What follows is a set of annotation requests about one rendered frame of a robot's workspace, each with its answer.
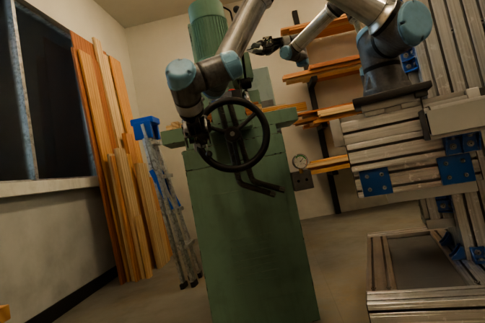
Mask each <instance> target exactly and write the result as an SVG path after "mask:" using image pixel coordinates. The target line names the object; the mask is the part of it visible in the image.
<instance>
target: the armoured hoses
mask: <svg viewBox="0 0 485 323"><path fill-rule="evenodd" d="M227 106H228V110H229V113H230V115H231V116H230V117H231V120H232V124H233V126H235V127H237V126H238V125H239V123H238V120H237V116H236V113H235V109H234V106H233V105H227ZM218 111H219V116H220V119H221V122H222V128H223V129H224V130H226V129H227V128H228V124H227V120H226V117H225V116H226V115H225V113H224V108H223V106H221V107H218ZM243 141H244V140H243V136H242V134H241V131H240V138H239V140H238V144H239V147H240V150H241V154H242V158H243V160H244V163H245V162H247V161H249V158H248V153H247V151H246V148H245V144H244V142H243ZM226 142H227V148H228V150H229V151H228V152H229V153H230V159H231V162H232V165H237V163H236V159H235V153H234V150H233V147H232V143H230V142H228V141H227V140H226ZM251 168H252V167H251ZM251 168H250V169H247V170H246V171H247V175H248V178H249V180H250V181H251V183H253V185H252V184H249V183H246V182H243V181H242V178H241V174H240V173H239V172H235V173H234V174H235V179H236V180H237V181H236V182H237V183H238V185H239V186H241V187H242V188H245V189H248V190H252V191H255V192H258V193H262V194H265V195H268V196H270V197H273V198H274V197H275V196H276V191H277V192H280V193H284V192H285V187H283V186H280V185H274V184H271V183H269V182H264V181H261V180H257V179H256V178H255V177H254V175H253V170H252V169H251ZM256 185H257V186H256ZM263 187H264V188H263ZM266 188H267V189H266ZM268 189H270V190H268ZM274 190H275V191H274Z"/></svg>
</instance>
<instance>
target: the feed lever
mask: <svg viewBox="0 0 485 323"><path fill-rule="evenodd" d="M239 8H240V7H239V6H234V7H233V12H234V13H236V14H237V11H238V9H239ZM242 69H243V74H244V78H242V79H241V80H240V82H241V87H242V89H244V90H247V91H248V89H250V88H251V87H252V84H251V80H250V77H247V76H246V70H245V59H244V54H243V55H242Z"/></svg>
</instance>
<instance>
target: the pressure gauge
mask: <svg viewBox="0 0 485 323"><path fill-rule="evenodd" d="M301 160H302V161H301ZM300 161H301V162H300ZM292 164H293V166H294V167H295V168H297V169H299V171H300V174H302V173H303V169H304V168H305V167H306V166H307V164H308V159H307V157H306V156H305V155H304V154H297V155H295V156H294V157H293V159H292Z"/></svg>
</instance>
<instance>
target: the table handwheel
mask: <svg viewBox="0 0 485 323"><path fill-rule="evenodd" d="M223 105H241V106H243V107H246V108H248V109H249V110H251V111H252V112H253V113H252V114H251V115H250V116H249V117H248V118H247V119H246V120H245V121H243V122H242V123H241V124H240V125H239V126H237V127H235V126H230V127H228V128H227V129H226V130H224V129H221V128H216V127H214V126H212V127H211V128H212V130H213V131H216V132H218V133H222V134H224V137H225V139H226V140H227V141H228V142H230V143H232V147H233V150H234V153H235V159H236V163H237V165H226V164H221V163H219V162H217V161H216V160H214V159H212V158H211V157H210V158H209V157H207V156H206V150H205V148H204V147H203V148H199V147H197V151H198V153H199V154H200V156H201V158H202V159H203V160H204V161H205V162H206V163H207V164H208V165H209V166H211V167H213V168H215V169H217V170H219V171H222V172H229V173H235V172H243V171H245V170H247V169H250V168H251V167H253V166H255V165H256V164H257V163H258V162H259V161H260V160H261V159H262V158H263V156H264V155H265V153H266V151H267V149H268V145H269V142H270V136H271V134H270V128H269V124H268V121H267V119H266V116H265V115H264V114H263V112H262V111H261V109H260V108H259V107H257V106H256V105H255V104H253V103H252V102H250V101H248V100H246V99H243V98H239V97H225V98H221V99H218V100H216V101H214V102H212V103H211V104H210V105H208V106H207V107H206V108H205V109H204V115H207V117H208V115H209V114H210V113H211V112H212V111H214V110H215V109H217V108H218V107H221V106H223ZM255 116H257V118H258V119H259V120H260V123H261V126H262V129H263V140H262V144H261V147H260V149H259V151H258V153H257V154H256V155H255V156H254V157H253V158H252V159H251V160H249V161H247V162H245V163H243V164H241V162H240V156H239V153H238V149H237V142H236V141H238V140H239V138H240V130H241V129H242V128H243V127H245V126H246V125H247V124H248V123H249V122H250V121H251V120H252V119H253V118H254V117H255Z"/></svg>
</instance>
